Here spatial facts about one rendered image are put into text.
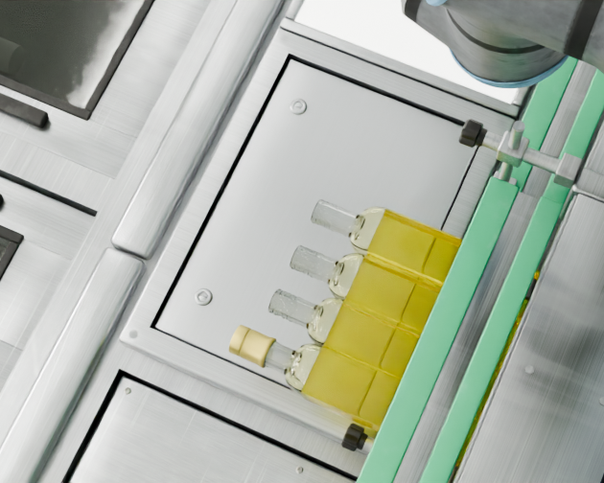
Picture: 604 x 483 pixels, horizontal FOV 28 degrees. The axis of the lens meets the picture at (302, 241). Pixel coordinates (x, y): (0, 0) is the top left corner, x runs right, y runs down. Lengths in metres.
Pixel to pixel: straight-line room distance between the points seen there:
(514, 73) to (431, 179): 0.52
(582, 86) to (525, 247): 0.26
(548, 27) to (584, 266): 0.39
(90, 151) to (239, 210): 0.23
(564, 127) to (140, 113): 0.58
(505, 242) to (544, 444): 0.21
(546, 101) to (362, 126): 0.27
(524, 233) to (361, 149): 0.37
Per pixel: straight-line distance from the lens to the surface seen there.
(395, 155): 1.55
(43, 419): 1.51
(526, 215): 1.25
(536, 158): 1.25
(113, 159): 1.63
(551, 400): 1.18
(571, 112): 1.41
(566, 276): 1.22
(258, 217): 1.53
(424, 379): 1.20
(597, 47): 0.89
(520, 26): 0.90
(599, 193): 1.25
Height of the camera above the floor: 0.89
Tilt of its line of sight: 11 degrees up
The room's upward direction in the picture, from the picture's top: 67 degrees counter-clockwise
